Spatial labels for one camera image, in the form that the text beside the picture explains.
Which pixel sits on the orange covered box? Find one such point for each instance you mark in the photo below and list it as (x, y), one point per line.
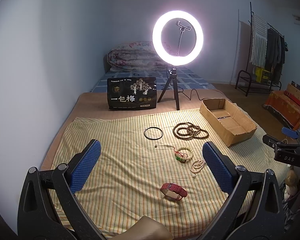
(285, 107)

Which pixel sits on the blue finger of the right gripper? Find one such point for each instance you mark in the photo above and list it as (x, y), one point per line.
(289, 132)

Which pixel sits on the white knitted towel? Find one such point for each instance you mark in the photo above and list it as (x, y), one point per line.
(259, 41)

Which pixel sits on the dark hanging clothes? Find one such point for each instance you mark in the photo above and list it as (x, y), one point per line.
(275, 54)

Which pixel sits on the yellow crate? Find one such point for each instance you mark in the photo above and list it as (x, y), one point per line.
(262, 75)

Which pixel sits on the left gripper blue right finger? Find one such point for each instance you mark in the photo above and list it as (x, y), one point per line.
(253, 208)

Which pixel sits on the wooden red box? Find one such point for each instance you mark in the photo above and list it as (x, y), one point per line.
(293, 92)

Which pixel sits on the folded floral quilt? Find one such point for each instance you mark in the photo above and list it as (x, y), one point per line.
(135, 56)

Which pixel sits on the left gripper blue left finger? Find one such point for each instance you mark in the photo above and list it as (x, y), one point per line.
(48, 207)

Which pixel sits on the red leather watch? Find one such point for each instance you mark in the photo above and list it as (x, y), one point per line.
(173, 191)

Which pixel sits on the phone holder clip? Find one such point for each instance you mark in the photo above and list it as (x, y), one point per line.
(183, 28)

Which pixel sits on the black snack bag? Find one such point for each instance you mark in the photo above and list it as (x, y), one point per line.
(132, 93)

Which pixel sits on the cardboard box tray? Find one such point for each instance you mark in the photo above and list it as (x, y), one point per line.
(229, 122)

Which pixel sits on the black clothes rack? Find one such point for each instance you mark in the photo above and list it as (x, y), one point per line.
(246, 79)

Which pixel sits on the yellow striped cloth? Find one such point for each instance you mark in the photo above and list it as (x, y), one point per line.
(126, 180)

